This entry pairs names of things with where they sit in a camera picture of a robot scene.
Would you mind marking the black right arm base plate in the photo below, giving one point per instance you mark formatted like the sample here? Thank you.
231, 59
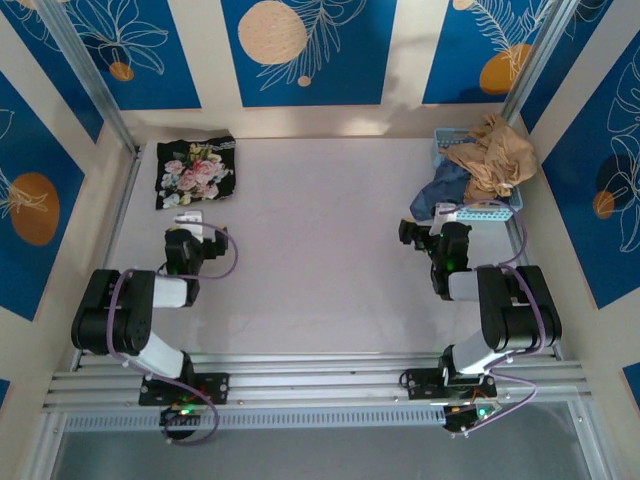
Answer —
417, 382

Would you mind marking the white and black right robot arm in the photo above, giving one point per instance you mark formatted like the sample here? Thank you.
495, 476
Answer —
520, 315

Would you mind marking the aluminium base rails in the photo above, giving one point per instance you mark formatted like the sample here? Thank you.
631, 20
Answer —
310, 380

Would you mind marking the tan crumpled t-shirt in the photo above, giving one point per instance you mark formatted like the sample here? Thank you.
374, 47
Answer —
500, 155

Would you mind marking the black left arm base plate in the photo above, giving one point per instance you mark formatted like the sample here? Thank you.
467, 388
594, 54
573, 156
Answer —
215, 387

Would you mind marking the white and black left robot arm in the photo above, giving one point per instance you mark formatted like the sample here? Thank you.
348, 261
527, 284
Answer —
125, 320

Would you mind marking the grey panel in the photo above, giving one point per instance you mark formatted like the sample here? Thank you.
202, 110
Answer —
320, 455

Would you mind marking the light blue plastic basket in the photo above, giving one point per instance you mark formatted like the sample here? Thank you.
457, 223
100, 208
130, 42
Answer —
492, 214

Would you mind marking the black floral print t-shirt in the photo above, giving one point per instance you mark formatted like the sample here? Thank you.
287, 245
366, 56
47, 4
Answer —
192, 172

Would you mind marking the aluminium frame post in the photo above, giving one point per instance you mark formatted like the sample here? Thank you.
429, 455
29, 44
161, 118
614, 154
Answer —
545, 55
80, 65

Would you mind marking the blue crumpled t-shirt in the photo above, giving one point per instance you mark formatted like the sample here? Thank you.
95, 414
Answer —
440, 185

